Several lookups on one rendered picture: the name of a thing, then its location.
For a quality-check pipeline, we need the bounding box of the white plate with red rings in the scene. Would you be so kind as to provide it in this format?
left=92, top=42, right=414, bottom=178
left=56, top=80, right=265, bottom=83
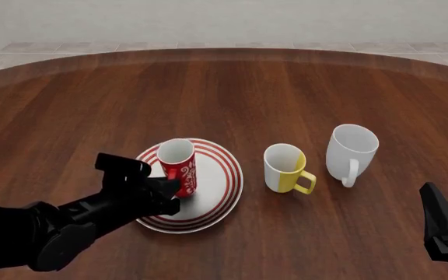
left=134, top=138, right=244, bottom=234

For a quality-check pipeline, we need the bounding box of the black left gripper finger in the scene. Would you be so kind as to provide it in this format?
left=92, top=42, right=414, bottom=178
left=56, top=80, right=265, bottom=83
left=149, top=177, right=181, bottom=200
left=155, top=198, right=181, bottom=217

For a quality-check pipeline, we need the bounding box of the white and yellow mug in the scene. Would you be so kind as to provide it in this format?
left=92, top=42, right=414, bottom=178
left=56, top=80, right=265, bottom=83
left=263, top=142, right=317, bottom=195

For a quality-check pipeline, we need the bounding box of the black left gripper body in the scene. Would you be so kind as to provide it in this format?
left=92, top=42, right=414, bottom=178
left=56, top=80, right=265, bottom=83
left=102, top=173, right=164, bottom=219

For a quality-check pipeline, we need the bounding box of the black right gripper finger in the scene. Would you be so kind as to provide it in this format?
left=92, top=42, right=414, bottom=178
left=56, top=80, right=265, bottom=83
left=418, top=181, right=448, bottom=238

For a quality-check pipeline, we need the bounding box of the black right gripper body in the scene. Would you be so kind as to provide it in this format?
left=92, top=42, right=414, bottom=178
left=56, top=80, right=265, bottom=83
left=423, top=231, right=448, bottom=268

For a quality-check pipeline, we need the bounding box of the red patterned mug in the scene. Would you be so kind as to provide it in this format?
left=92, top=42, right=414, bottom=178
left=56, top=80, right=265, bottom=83
left=156, top=138, right=198, bottom=199

